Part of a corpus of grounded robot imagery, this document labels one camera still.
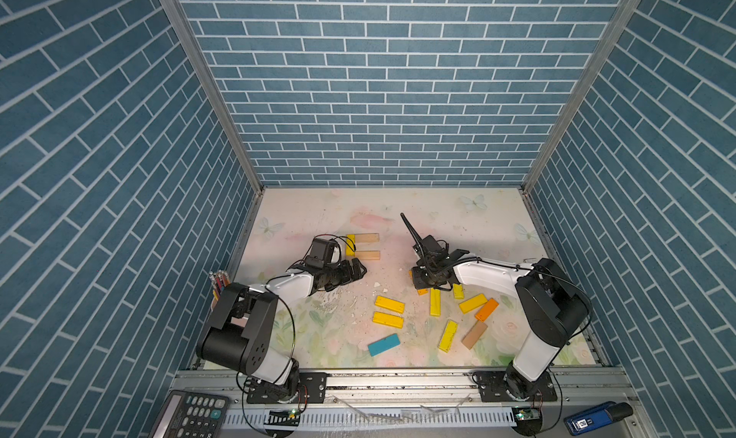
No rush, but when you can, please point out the black calculator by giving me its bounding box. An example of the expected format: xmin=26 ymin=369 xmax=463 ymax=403
xmin=149 ymin=390 xmax=230 ymax=438

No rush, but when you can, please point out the yellow block vertical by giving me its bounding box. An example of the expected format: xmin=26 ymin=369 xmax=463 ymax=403
xmin=429 ymin=288 xmax=441 ymax=317
xmin=452 ymin=284 xmax=465 ymax=300

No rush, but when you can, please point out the blue handheld device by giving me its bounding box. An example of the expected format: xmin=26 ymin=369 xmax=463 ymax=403
xmin=565 ymin=402 xmax=634 ymax=436

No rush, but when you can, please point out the yellow block diagonal right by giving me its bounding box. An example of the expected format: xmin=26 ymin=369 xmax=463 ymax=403
xmin=458 ymin=293 xmax=488 ymax=315

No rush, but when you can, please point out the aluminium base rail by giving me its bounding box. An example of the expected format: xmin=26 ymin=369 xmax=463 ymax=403
xmin=171 ymin=368 xmax=639 ymax=407

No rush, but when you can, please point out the white cable duct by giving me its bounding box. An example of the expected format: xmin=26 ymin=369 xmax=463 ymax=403
xmin=222 ymin=407 xmax=517 ymax=432

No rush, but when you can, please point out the tan wooden block diagonal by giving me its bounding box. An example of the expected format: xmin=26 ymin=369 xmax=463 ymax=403
xmin=355 ymin=250 xmax=381 ymax=262

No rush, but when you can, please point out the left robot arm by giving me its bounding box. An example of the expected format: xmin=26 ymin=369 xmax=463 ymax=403
xmin=195 ymin=258 xmax=367 ymax=402

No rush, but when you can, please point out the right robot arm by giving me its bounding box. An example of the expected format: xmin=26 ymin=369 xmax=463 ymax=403
xmin=411 ymin=245 xmax=593 ymax=401

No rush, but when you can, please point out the teal block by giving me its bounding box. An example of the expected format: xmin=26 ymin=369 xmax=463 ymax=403
xmin=368 ymin=334 xmax=401 ymax=357

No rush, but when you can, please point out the pen holder cup with pens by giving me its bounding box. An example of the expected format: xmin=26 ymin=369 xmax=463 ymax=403
xmin=209 ymin=270 xmax=230 ymax=307

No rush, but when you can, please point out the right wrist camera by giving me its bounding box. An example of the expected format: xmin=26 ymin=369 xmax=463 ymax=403
xmin=419 ymin=235 xmax=449 ymax=259

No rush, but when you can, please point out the yellow block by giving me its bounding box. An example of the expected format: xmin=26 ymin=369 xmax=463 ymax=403
xmin=345 ymin=235 xmax=357 ymax=257
xmin=372 ymin=311 xmax=404 ymax=329
xmin=438 ymin=319 xmax=458 ymax=353
xmin=375 ymin=296 xmax=406 ymax=315

